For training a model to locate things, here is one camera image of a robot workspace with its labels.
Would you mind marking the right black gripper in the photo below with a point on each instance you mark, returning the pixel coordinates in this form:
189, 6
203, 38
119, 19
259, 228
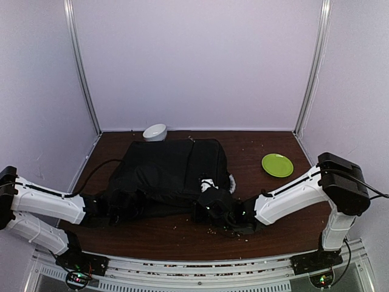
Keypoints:
198, 218

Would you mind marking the black student backpack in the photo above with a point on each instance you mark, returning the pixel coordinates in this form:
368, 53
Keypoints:
165, 174

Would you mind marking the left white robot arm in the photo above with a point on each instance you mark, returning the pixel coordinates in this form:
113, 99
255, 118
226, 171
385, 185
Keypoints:
22, 201

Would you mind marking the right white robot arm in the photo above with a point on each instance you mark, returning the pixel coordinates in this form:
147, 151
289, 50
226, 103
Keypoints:
335, 180

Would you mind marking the white patterned ceramic bowl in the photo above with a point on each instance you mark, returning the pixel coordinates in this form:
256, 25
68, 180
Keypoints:
157, 132

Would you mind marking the green round plate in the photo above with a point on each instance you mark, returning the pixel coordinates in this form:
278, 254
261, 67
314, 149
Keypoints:
277, 165

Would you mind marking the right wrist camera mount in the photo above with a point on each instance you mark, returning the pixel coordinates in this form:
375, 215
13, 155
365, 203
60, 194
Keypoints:
206, 182

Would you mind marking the front aluminium rail base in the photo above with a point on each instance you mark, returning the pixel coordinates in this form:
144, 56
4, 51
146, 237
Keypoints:
275, 273

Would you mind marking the right aluminium frame post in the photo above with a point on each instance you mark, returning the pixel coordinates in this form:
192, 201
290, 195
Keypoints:
319, 53

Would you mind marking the aluminium frame post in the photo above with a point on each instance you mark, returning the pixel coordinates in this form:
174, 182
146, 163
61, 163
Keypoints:
72, 28
319, 53

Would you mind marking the left aluminium frame post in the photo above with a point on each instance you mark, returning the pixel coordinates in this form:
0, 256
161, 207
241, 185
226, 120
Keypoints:
72, 28

